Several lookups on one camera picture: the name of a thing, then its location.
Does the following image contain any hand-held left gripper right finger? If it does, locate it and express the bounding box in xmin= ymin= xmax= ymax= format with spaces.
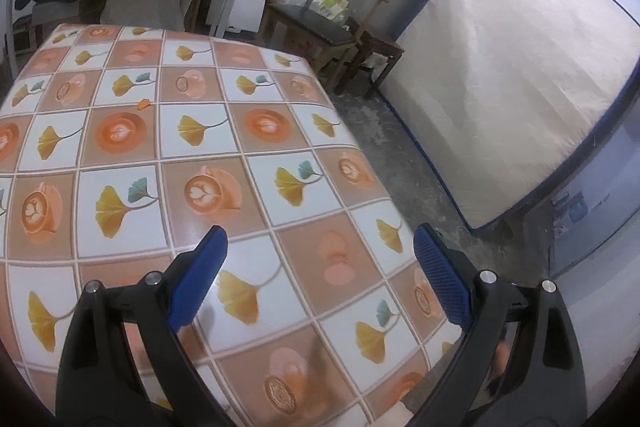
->
xmin=407 ymin=223 xmax=588 ymax=427

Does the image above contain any green white carton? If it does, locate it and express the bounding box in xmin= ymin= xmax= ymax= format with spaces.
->
xmin=312 ymin=0 xmax=351 ymax=20

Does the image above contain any glass door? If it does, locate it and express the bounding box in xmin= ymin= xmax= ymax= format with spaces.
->
xmin=547 ymin=57 xmax=640 ymax=278

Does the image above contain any dark wooden stool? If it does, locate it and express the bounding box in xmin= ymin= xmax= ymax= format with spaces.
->
xmin=347 ymin=19 xmax=405 ymax=98

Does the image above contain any wooden chair with black seat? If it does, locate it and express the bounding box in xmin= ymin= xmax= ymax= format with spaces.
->
xmin=260 ymin=0 xmax=406 ymax=90

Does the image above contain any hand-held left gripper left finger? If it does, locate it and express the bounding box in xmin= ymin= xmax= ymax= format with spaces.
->
xmin=55 ymin=224 xmax=236 ymax=427

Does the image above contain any white mattress with blue edge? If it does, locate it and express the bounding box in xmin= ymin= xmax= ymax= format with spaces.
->
xmin=379 ymin=0 xmax=640 ymax=235

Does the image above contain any person's cream trouser leg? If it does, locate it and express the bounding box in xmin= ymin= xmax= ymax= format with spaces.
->
xmin=385 ymin=399 xmax=416 ymax=427

